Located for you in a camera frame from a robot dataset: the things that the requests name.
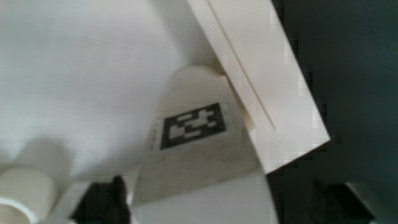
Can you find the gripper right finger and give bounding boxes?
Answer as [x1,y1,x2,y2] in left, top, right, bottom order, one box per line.
[308,178,398,224]

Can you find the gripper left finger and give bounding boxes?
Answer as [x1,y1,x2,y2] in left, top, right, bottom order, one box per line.
[43,174,135,224]

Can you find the white square tabletop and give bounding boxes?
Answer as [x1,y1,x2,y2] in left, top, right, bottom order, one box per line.
[0,0,329,224]

